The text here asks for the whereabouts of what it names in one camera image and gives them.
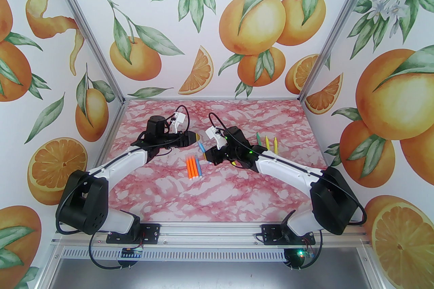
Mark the blue marker pen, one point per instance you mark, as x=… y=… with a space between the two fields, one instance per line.
x=201 y=147
x=199 y=168

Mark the green marker pen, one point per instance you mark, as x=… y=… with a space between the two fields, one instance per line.
x=258 y=140

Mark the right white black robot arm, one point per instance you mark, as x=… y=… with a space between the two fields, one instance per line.
x=334 y=203

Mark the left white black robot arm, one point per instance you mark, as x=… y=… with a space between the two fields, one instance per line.
x=81 y=199

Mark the perforated metal strip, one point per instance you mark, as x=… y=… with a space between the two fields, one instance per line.
x=210 y=253

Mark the brushed steel panel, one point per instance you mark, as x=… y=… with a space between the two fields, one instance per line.
x=210 y=275

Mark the small circuit board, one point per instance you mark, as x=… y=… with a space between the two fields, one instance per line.
x=132 y=252
x=307 y=254

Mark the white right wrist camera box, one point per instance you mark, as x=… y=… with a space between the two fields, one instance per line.
x=217 y=140

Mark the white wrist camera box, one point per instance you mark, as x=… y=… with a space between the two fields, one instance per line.
x=217 y=140
x=179 y=120

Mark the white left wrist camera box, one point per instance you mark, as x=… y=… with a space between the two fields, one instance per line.
x=179 y=120

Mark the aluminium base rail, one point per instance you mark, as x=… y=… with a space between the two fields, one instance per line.
x=210 y=233

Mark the aluminium frame post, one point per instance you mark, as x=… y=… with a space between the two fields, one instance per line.
x=85 y=26
x=338 y=26

